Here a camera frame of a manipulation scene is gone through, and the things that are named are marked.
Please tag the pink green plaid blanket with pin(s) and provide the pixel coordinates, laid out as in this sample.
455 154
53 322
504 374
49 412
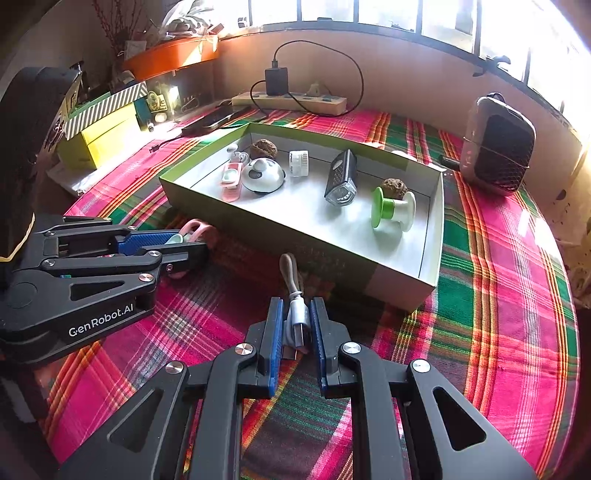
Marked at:
485 300

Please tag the window frame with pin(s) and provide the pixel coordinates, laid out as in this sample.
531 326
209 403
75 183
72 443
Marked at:
355 14

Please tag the black charger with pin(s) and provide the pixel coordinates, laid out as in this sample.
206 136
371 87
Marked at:
276 81

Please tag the small beige plug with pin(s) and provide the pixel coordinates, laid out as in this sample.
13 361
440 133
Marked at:
315 90

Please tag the pink clip light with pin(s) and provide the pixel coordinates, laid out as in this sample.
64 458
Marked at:
231 177
201 228

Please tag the pale crumpled bundle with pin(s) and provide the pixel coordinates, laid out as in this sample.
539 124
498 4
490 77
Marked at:
189 18

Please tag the striped box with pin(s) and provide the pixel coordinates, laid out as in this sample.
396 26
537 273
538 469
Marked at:
106 104

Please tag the large brown walnut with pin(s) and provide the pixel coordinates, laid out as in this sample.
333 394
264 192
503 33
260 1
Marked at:
264 148

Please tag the black bike light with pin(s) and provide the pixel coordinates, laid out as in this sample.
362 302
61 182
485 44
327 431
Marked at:
339 175

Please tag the dried twig branches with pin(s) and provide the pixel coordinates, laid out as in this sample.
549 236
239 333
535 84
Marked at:
122 27

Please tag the black phone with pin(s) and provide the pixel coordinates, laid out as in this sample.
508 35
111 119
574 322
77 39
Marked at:
221 117

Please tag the green white knob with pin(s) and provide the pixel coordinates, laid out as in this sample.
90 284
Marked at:
381 207

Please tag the orange tray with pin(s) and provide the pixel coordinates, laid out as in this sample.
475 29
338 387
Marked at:
171 57

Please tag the small brown walnut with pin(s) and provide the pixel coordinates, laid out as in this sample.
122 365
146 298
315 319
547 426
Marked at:
395 187

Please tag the grey egg-shaped gadget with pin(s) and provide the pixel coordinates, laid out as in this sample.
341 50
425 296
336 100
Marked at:
232 148

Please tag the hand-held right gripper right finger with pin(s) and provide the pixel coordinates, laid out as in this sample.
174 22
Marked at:
318 346

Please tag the white dome-shaped device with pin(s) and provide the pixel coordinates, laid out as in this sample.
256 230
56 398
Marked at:
265 177

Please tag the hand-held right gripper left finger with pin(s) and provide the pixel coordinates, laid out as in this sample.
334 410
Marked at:
275 346

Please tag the green white cardboard box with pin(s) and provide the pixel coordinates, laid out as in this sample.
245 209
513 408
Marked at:
323 217

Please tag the yellow box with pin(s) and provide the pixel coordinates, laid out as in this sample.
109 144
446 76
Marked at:
106 143

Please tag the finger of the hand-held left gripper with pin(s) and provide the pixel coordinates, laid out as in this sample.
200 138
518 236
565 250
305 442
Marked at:
147 242
184 258

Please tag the black window latch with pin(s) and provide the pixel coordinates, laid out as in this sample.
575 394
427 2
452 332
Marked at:
491 62

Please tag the beige power strip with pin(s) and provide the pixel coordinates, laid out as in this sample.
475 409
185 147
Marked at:
323 105

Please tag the small green ornament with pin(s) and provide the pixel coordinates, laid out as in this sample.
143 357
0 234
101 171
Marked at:
156 104

